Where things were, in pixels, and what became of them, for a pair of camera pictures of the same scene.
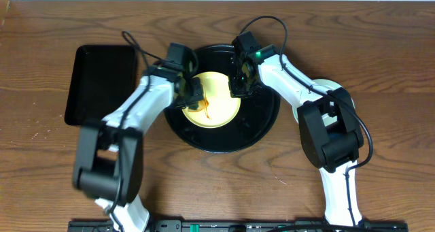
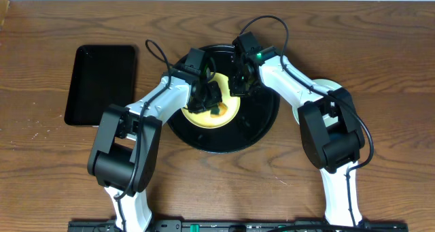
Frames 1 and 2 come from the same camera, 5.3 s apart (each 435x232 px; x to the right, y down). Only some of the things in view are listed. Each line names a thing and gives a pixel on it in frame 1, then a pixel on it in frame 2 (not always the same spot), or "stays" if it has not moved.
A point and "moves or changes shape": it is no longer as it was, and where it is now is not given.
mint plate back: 323,84 stays
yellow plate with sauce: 221,108 stays
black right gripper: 235,90 stays
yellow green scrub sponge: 202,104 moves or changes shape
